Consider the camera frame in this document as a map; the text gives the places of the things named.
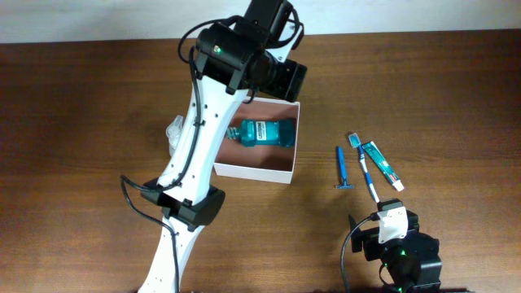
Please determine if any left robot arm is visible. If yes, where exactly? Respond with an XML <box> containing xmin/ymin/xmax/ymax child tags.
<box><xmin>135</xmin><ymin>0</ymin><xmax>307</xmax><ymax>292</ymax></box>

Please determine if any blue disposable razor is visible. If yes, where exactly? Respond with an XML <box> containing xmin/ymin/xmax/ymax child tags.
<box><xmin>336</xmin><ymin>146</ymin><xmax>354</xmax><ymax>190</ymax></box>

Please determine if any left black cable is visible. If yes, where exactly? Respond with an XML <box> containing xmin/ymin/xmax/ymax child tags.
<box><xmin>120</xmin><ymin>15</ymin><xmax>304</xmax><ymax>293</ymax></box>

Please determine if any clear purple pump bottle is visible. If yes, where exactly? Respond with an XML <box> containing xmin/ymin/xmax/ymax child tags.
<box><xmin>165</xmin><ymin>115</ymin><xmax>184</xmax><ymax>157</ymax></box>

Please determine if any teal mouthwash bottle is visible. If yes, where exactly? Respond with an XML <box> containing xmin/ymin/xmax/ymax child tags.
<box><xmin>225</xmin><ymin>119</ymin><xmax>296</xmax><ymax>147</ymax></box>

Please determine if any white cardboard box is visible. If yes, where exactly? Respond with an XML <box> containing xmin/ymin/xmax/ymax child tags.
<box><xmin>213</xmin><ymin>98</ymin><xmax>300</xmax><ymax>184</ymax></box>

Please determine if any green white toothpaste tube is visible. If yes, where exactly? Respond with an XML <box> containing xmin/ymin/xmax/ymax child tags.
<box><xmin>362</xmin><ymin>141</ymin><xmax>405</xmax><ymax>191</ymax></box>

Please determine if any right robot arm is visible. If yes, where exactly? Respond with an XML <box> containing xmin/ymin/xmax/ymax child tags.
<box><xmin>344</xmin><ymin>211</ymin><xmax>443</xmax><ymax>293</ymax></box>

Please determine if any blue white toothbrush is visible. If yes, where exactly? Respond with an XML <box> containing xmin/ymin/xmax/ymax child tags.
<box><xmin>348</xmin><ymin>133</ymin><xmax>380</xmax><ymax>203</ymax></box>

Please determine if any black cable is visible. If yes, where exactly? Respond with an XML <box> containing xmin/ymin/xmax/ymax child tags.
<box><xmin>339</xmin><ymin>216</ymin><xmax>379</xmax><ymax>293</ymax></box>
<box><xmin>120</xmin><ymin>15</ymin><xmax>304</xmax><ymax>293</ymax></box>

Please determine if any right black cable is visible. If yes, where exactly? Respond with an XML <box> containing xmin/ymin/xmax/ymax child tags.
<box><xmin>339</xmin><ymin>216</ymin><xmax>379</xmax><ymax>293</ymax></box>

